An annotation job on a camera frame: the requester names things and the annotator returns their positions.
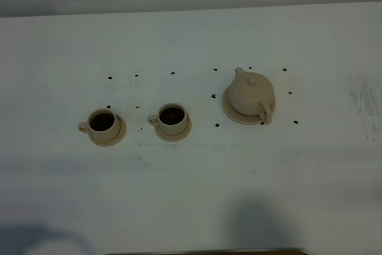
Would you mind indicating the beige saucer left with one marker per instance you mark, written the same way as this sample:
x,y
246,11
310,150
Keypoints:
x,y
114,141

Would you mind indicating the beige teapot saucer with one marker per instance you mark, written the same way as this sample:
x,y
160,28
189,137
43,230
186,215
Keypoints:
x,y
237,117

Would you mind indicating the beige teacup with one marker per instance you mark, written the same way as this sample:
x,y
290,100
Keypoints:
x,y
102,124
171,119

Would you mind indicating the beige teacup middle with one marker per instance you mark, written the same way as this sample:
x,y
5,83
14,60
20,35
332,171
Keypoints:
x,y
171,119

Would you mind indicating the beige ceramic teapot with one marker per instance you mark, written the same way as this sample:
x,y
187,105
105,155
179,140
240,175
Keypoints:
x,y
252,94

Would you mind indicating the beige saucer middle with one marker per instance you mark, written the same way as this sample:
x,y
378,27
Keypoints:
x,y
174,138

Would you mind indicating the beige teacup left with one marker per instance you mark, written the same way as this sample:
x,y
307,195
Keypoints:
x,y
102,124

